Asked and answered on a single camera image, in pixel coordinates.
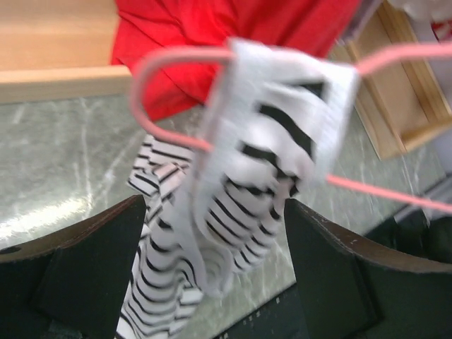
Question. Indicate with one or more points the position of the red white striped top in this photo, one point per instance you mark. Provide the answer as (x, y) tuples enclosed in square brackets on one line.
[(207, 221)]

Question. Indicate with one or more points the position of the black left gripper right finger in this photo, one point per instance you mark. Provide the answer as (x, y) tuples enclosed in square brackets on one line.
[(352, 287)]

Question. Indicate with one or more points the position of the black base bar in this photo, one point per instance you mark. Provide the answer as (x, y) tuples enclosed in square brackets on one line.
[(279, 318)]

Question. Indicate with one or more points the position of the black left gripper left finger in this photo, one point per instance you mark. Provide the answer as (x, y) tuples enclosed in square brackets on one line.
[(76, 276)]

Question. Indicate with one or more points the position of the wooden clothes rack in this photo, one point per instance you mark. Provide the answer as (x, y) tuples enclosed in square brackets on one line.
[(52, 50), (405, 104)]

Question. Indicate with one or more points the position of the pink wire hanger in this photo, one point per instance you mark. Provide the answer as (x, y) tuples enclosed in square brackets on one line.
[(169, 106)]

